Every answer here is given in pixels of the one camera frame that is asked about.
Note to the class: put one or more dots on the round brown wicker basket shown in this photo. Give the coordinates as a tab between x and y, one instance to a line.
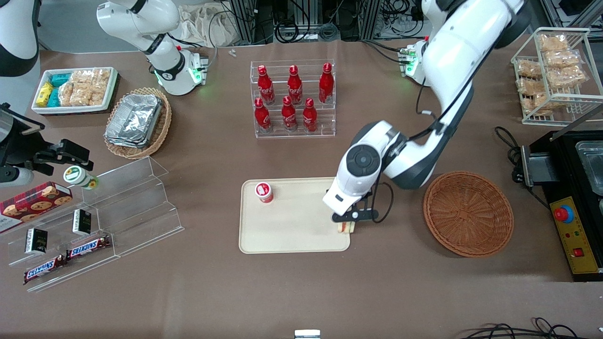
466	214

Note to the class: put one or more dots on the red cookie box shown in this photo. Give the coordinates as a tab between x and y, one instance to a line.
33	202

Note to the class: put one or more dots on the teal snack packet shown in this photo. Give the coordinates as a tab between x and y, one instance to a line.
60	79
54	98

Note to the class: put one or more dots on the white rectangular snack bin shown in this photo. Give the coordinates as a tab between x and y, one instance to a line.
40	109

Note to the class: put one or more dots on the silver metal lever bar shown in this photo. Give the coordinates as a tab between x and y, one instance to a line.
572	126

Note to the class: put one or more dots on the oval brown wicker basket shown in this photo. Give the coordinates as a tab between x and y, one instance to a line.
162	127

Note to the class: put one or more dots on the black machine with yellow panel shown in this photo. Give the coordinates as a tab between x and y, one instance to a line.
565	165

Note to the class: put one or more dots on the red and white cup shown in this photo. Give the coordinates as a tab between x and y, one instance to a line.
264	192

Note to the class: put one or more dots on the metal pan in machine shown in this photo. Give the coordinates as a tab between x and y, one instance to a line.
591	165

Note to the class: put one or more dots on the red emergency stop button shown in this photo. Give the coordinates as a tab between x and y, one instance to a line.
563	214

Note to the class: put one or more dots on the white box at table edge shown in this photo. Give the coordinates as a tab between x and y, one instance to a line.
307	334

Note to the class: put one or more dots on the yellow snack packet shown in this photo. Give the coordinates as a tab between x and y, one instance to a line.
44	93

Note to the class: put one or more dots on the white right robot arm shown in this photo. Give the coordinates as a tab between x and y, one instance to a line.
141	21

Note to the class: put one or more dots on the rice cracker snack packet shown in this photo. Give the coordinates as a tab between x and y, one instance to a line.
530	86
81	95
528	68
541	101
67	94
561	59
82	76
102	79
567	76
97	97
553	42

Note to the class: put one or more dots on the white cloth bag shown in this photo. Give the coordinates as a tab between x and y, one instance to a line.
207	23

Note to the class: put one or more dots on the clear acrylic bottle rack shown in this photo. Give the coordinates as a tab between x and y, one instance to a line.
325	129

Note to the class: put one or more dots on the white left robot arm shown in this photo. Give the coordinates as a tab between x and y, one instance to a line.
452	52

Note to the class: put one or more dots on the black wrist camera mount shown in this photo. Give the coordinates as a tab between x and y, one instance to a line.
365	215

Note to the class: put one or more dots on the triangular sandwich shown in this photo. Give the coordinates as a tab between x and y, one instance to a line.
346	228

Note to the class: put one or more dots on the clear acrylic step shelf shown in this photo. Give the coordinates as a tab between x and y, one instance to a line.
136	212

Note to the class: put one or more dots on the red cola bottle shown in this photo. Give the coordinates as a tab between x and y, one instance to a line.
295	85
262	116
289	114
326	84
265	85
309	116

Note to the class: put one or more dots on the stack of foil containers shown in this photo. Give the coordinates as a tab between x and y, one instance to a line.
134	120

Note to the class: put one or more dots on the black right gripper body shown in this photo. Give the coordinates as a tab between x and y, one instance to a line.
24	145

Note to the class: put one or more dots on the snickers chocolate bar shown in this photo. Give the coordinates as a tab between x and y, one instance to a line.
89	247
44	270

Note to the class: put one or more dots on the small black box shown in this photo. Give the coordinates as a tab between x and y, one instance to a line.
36	241
81	221

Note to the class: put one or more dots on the green and white cup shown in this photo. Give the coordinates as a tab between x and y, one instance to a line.
80	177

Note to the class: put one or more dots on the black power plug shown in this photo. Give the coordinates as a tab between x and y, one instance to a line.
517	175

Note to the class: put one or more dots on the cream plastic tray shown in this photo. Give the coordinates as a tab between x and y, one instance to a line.
292	226

